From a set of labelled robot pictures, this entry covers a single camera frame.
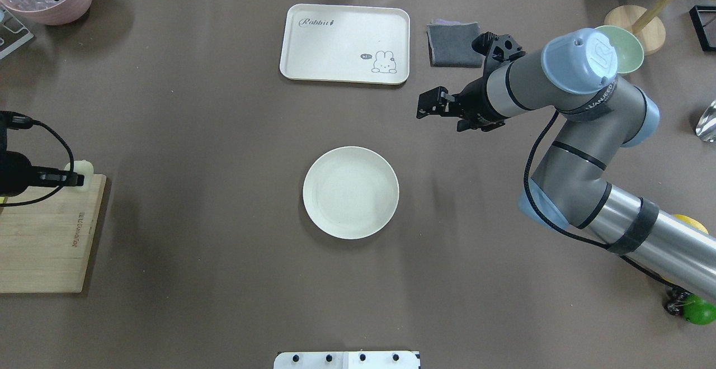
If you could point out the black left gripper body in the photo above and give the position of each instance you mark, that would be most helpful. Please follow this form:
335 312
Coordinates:
12 172

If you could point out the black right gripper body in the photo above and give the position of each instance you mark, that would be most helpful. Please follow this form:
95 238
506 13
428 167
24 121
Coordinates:
476 102

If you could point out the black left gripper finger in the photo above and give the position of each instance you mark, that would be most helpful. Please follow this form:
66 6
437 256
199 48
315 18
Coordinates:
57 179

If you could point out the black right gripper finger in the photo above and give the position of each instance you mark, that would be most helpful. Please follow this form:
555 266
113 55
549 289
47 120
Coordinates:
426 111
434 97

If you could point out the cream round plate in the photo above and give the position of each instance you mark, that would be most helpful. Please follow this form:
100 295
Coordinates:
351 192

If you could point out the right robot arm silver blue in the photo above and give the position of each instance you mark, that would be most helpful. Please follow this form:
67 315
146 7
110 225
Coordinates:
577 74

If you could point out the cream rectangular tray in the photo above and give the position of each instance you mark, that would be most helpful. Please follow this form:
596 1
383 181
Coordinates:
346 44

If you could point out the grey folded cloth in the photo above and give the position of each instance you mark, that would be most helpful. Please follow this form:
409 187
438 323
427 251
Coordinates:
450 44

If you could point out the wooden cutting board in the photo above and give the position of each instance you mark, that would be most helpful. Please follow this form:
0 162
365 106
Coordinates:
46 247

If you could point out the white cup rack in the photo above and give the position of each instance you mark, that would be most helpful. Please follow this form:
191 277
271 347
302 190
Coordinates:
14 33

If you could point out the mint green bowl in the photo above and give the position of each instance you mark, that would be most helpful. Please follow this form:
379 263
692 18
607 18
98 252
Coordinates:
629 51

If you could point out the wooden cup stand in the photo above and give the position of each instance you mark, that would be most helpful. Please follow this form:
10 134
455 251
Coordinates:
643 24

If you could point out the metal scoop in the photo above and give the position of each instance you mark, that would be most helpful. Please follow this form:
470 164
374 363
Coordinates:
705 127

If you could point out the yellow lemon near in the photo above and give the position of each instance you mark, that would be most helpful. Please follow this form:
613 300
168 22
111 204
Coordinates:
692 222

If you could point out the green lime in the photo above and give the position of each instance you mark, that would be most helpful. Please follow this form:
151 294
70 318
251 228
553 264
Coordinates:
697 311

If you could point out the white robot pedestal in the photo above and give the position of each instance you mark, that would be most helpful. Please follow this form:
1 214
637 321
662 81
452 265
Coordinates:
348 359

